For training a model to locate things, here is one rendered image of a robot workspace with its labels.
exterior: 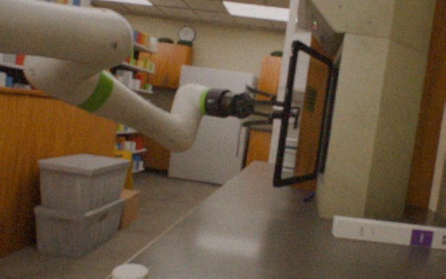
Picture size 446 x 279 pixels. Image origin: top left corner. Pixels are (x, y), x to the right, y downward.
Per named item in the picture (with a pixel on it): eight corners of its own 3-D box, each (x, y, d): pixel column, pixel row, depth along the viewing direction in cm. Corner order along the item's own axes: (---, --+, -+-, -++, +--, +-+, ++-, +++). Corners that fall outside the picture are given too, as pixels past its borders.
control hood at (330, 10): (334, 55, 126) (339, 25, 126) (345, 32, 94) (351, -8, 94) (300, 51, 127) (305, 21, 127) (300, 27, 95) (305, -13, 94)
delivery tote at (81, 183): (127, 198, 320) (131, 159, 318) (87, 215, 260) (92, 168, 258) (81, 191, 322) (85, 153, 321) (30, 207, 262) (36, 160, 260)
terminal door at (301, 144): (315, 179, 127) (333, 60, 125) (273, 188, 100) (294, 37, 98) (314, 179, 128) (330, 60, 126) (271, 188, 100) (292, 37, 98)
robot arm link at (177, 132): (120, 72, 96) (95, 71, 102) (102, 113, 93) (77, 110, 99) (207, 126, 125) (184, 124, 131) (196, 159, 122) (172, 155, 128)
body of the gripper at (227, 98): (219, 116, 116) (244, 119, 112) (222, 89, 116) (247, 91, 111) (232, 118, 123) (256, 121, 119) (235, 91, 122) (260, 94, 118)
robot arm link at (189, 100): (175, 76, 125) (193, 91, 134) (161, 110, 121) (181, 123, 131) (209, 78, 118) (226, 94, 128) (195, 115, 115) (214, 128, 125)
